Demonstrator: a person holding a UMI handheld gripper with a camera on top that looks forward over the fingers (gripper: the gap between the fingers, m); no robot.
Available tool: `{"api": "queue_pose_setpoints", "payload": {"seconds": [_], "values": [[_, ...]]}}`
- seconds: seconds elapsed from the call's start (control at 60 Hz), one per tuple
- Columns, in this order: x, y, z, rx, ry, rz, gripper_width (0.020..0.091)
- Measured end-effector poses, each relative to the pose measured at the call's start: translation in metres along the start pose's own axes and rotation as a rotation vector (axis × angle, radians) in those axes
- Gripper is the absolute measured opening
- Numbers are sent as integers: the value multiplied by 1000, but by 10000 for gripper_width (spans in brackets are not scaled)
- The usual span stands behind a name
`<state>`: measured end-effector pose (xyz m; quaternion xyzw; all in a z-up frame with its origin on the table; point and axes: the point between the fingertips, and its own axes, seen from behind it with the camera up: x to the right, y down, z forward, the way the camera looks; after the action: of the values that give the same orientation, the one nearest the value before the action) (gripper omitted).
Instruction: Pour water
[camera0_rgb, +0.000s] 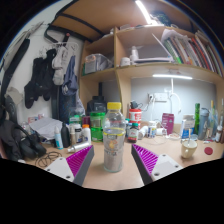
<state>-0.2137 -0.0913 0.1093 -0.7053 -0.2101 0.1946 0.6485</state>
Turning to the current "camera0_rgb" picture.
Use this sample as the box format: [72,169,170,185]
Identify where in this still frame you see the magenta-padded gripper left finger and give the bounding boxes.
[44,144,96,187]

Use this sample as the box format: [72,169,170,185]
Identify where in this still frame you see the white under-shelf light bar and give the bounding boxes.
[152,73,194,81]

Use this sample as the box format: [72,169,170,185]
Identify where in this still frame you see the cream ceramic cup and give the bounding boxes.
[180,138,199,159]

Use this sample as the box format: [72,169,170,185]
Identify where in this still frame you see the dark red-labelled small bottle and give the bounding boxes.
[127,122,140,144]

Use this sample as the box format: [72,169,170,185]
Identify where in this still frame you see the red and white can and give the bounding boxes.
[128,108,143,125]

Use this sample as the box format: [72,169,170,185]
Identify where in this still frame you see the tall green bottle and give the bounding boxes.
[194,102,201,136]

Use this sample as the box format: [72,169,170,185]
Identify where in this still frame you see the black slim bottle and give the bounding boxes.
[60,122,71,148]

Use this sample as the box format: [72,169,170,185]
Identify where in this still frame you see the white paper sheets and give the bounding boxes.
[29,117,63,140]

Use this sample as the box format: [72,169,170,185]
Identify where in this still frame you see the white hanging garment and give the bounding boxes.
[51,44,73,86]

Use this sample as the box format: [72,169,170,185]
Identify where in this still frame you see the blue hanging garment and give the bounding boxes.
[61,54,79,98]

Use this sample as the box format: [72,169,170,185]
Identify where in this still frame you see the blue and white carton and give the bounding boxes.
[180,114,196,139]

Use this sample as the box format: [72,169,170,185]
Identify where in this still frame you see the black bag with headphones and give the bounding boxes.
[0,94,48,161]

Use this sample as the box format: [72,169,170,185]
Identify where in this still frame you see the white wall socket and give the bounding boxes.
[153,92,169,102]

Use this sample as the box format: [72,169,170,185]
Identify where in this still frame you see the black hanging garment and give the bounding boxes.
[23,56,56,109]

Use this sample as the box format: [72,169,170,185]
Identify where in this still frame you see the magenta pouch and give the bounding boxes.
[161,112,175,135]

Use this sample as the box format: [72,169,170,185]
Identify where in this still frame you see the clear gold-capped glass bottle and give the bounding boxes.
[209,99,216,138]

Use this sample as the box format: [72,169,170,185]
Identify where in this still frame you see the grey shaker bottle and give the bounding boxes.
[198,107,210,141]

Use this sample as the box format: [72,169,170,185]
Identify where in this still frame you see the green jar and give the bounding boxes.
[89,111,106,143]

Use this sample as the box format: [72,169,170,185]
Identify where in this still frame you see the wooden shelf unit with books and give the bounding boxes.
[78,23,224,118]

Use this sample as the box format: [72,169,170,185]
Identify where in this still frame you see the white lying tube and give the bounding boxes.
[67,141,91,154]

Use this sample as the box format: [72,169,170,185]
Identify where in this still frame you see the white orange-capped bottle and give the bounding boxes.
[81,124,92,145]

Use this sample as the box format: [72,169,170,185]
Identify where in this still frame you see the white ceiling tube light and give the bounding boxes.
[134,0,154,25]

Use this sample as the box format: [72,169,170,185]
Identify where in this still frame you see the black rubber band loops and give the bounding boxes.
[34,151,63,169]

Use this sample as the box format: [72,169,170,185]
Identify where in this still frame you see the spoon in cream cup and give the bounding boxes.
[186,128,193,148]

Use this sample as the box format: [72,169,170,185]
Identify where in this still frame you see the clear yellow-capped drink bottle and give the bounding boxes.
[101,101,128,173]

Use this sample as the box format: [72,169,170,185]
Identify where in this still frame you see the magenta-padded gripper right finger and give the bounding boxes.
[131,143,184,186]

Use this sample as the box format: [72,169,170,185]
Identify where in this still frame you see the flat round red coaster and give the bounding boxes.
[203,146,214,156]

